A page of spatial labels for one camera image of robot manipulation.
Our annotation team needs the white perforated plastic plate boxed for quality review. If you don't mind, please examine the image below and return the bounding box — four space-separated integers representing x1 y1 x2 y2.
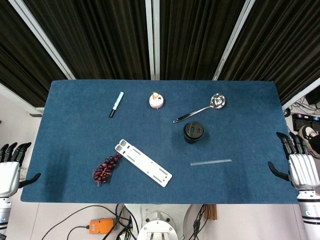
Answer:
114 138 173 188

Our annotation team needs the black cup with lid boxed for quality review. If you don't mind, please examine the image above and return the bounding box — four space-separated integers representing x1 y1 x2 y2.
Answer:
182 120 205 145

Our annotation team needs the pink toy cake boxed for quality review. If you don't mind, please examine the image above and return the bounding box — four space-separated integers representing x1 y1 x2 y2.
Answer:
148 92 165 110

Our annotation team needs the red grape bunch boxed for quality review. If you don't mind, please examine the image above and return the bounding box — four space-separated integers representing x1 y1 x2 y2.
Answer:
92 152 124 188

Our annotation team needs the clear plastic straw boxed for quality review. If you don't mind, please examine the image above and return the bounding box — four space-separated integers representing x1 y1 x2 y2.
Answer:
190 159 233 167

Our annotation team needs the person's white sneaker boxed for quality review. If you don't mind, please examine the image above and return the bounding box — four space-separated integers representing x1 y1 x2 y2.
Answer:
298 125 320 160

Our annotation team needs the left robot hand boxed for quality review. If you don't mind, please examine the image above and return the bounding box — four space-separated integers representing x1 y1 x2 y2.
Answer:
0 142 42 197

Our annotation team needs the white robot torso base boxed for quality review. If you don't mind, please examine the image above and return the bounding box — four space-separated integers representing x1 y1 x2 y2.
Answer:
123 203 193 240

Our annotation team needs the wooden piece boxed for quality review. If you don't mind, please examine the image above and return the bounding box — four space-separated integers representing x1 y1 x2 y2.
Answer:
205 204 218 221

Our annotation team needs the blue table cloth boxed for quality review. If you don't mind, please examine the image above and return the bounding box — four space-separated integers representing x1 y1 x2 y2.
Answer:
20 79 308 205

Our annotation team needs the silver ladle black handle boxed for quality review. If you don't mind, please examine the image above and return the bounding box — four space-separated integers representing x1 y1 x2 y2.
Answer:
172 93 227 124

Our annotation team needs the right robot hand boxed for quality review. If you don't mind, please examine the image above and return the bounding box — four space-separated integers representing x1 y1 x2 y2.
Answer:
267 132 320 193

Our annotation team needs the white marker pen black cap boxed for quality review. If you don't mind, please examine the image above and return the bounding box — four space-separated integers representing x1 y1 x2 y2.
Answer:
108 91 125 119

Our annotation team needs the orange power box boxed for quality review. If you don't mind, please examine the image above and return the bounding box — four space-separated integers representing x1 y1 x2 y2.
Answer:
89 218 116 235

